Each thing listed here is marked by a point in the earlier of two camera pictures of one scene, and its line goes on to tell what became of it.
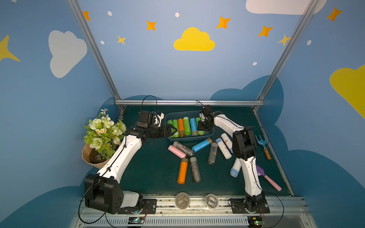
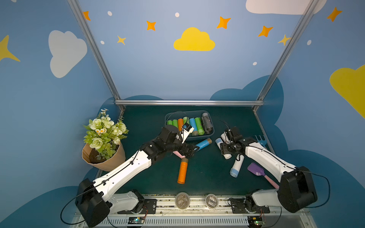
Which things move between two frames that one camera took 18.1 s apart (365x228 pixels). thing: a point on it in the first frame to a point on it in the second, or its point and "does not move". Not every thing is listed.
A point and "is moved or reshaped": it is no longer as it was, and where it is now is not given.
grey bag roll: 195,170 is moved or reshaped
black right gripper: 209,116 to 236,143
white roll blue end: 224,148 does not move
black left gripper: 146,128 to 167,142
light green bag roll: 175,123 does not move
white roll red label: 228,142 does not move
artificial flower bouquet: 103,136 does not move
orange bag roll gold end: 181,128 does not move
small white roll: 235,168 does not move
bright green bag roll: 200,132 does not move
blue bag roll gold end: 194,132 does not move
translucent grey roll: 212,153 is moved or reshaped
